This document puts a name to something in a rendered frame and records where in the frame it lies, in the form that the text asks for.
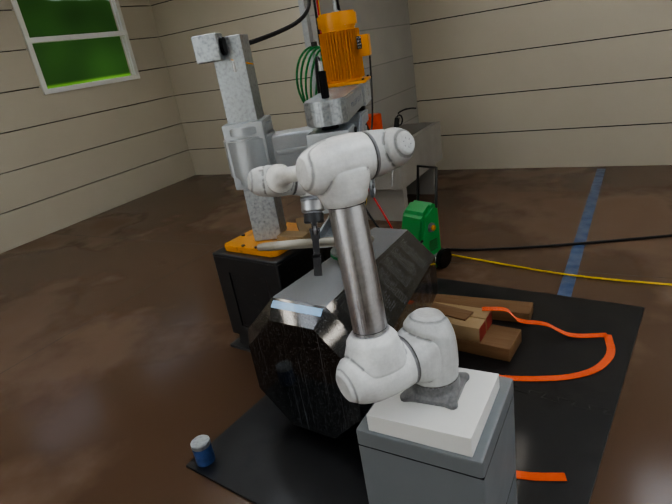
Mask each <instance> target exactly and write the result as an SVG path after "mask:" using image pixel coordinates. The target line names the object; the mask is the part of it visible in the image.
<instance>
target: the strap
mask: <svg viewBox="0 0 672 504"><path fill-rule="evenodd" d="M482 311H505V312H508V313H510V314H511V315H512V316H513V317H514V318H515V319H516V320H517V321H518V322H520V323H524V324H534V325H542V326H547V327H550V328H552V329H554V330H556V331H558V332H560V333H562V334H564V335H566V336H569V337H575V338H596V337H604V339H605V343H606V346H607V351H606V354H605V356H604V358H603V359H602V360H601V361H600V362H599V363H598V364H596V365H595V366H593V367H591V368H589V369H587V370H584V371H580V372H576V373H571V374H564V375H552V376H510V375H499V376H502V377H507V378H511V379H513V381H559V380H569V379H576V378H581V377H585V376H588V375H591V374H594V373H596V372H598V371H600V370H602V369H603V368H605V367H606V366H607V365H608V364H609V363H610V362H611V361H612V359H613V358H614V355H615V345H614V342H613V338H612V335H607V333H588V334H577V333H569V332H565V331H563V330H561V329H559V328H557V327H555V326H553V325H551V324H549V323H547V322H542V321H535V320H525V319H520V318H517V317H515V316H514V315H513V314H512V313H511V312H510V310H509V309H507V308H504V307H482ZM516 479H523V480H533V481H567V479H566V476H565V473H539V472H525V471H517V470H516Z"/></svg>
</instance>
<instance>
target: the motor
mask: <svg viewBox="0 0 672 504"><path fill-rule="evenodd" d="M318 17H319V18H317V24H318V29H320V30H321V31H322V34H318V35H319V41H320V48H321V54H322V60H323V67H324V70H325V71H326V77H327V83H328V88H332V87H339V86H346V85H353V84H359V83H365V82H367V81H368V80H369V79H370V78H371V76H369V75H367V76H365V74H364V66H363V58H362V57H363V56H369V55H371V54H372V51H371V43H370V34H362V35H360V34H359V28H355V23H357V17H356V11H354V10H353V9H352V10H343V11H337V12H331V13H326V14H322V15H319V16H318ZM362 76H365V77H362Z"/></svg>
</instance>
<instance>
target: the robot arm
mask: <svg viewBox="0 0 672 504"><path fill-rule="evenodd" d="M414 150H415V141H414V138H413V136H412V135H411V134H410V133H409V132H408V131H407V130H405V129H402V128H397V127H391V128H388V129H385V130H384V129H376V130H367V131H361V132H355V133H345V134H341V135H337V136H333V137H330V138H327V139H323V140H321V141H319V142H317V143H315V144H313V145H311V146H310V147H308V148H307V149H306V150H304V151H303V152H302V153H301V155H300V156H299V157H298V159H297V162H296V165H295V166H290V167H287V166H285V165H283V164H275V165H266V166H261V167H257V168H254V169H252V170H251V171H250V172H249V173H248V176H247V182H248V189H249V190H250V191H251V192H252V193H253V194H256V195H259V196H264V197H280V196H287V195H297V196H300V201H301V212H302V213H305V214H303V216H304V223H305V224H311V227H312V228H309V231H310V235H311V240H312V243H313V256H311V257H312V258H313V266H314V276H322V264H321V257H322V255H320V247H319V239H320V228H318V227H317V223H323V222H324V214H323V212H322V211H324V210H325V209H324V207H325V208H326V209H328V211H329V212H328V213H329V217H330V222H331V227H332V232H333V237H334V242H335V247H336V252H337V257H338V262H339V265H340V269H341V274H342V279H343V284H344V289H345V294H346V299H347V304H348V309H349V314H350V319H351V323H352V328H353V330H352V331H351V333H350V334H349V336H348V338H347V340H346V348H345V354H344V356H345V357H344V358H342V359H341V360H340V361H339V363H338V366H337V369H336V382H337V385H338V387H339V389H340V391H341V393H342V394H343V396H344V397H345V398H346V399H347V400H348V401H350V402H353V403H358V404H371V403H376V402H380V401H383V400H385V399H388V398H390V397H392V396H394V395H397V394H399V393H400V392H402V391H403V392H402V393H401V394H400V400H401V401H403V402H416V403H422V404H428V405H434V406H440V407H444V408H447V409H450V410H455V409H457V408H458V400H459V398H460V395H461V393H462V391H463V388H464V386H465V384H466V382H467V381H468V380H469V379H470V376H469V374H468V373H467V372H459V370H458V366H459V359H458V347H457V340H456V335H455V332H454V329H453V327H452V325H451V323H450V321H449V319H448V318H447V317H446V316H445V315H444V314H443V313H442V312H441V311H440V310H438V309H435V308H429V307H425V308H419V309H416V310H415V311H413V312H412V313H410V314H409V315H408V316H407V318H406V319H405V320H404V322H403V327H402V328H401V329H400V330H399V331H398V332H397V331H396V330H395V329H394V328H392V327H391V326H390V325H388V324H387V320H386V314H385V309H384V303H383V298H382V293H381V287H380V282H379V276H378V271H377V265H376V260H375V254H374V249H373V244H372V238H371V233H370V227H369V222H368V216H367V211H366V205H365V201H366V199H367V196H368V189H369V184H370V180H372V179H375V178H377V177H379V176H382V175H384V174H386V173H388V172H390V171H392V170H393V169H396V168H399V167H401V166H403V165H404V164H406V163H407V162H408V161H409V159H410V158H411V157H412V155H413V153H414Z"/></svg>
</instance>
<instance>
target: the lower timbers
mask: <svg viewBox="0 0 672 504"><path fill-rule="evenodd" d="M433 302H440V303H447V304H455V305H462V306H469V307H476V308H482V307H504V308H507V309H509V310H510V312H511V313H512V314H513V315H514V316H515V317H517V318H520V319H525V320H531V318H532V314H533V302H523V301H512V300H501V299H490V298H479V297H468V296H457V295H446V294H436V297H435V299H434V301H433ZM492 320H501V321H510V322H518V321H517V320H516V319H515V318H514V317H513V316H512V315H511V314H510V313H508V312H505V311H492ZM456 340H457V347H458V351H462V352H466V353H471V354H475V355H480V356H484V357H489V358H493V359H498V360H503V361H507V362H510V361H511V359H512V357H513V356H514V354H515V352H516V350H517V349H518V347H519V345H520V343H521V342H522V332H521V329H516V328H511V327H505V326H500V325H494V324H491V326H490V327H489V329H488V331H487V332H486V334H485V336H484V337H483V339H482V340H481V342H480V343H479V342H474V341H469V340H463V339H458V338H456Z"/></svg>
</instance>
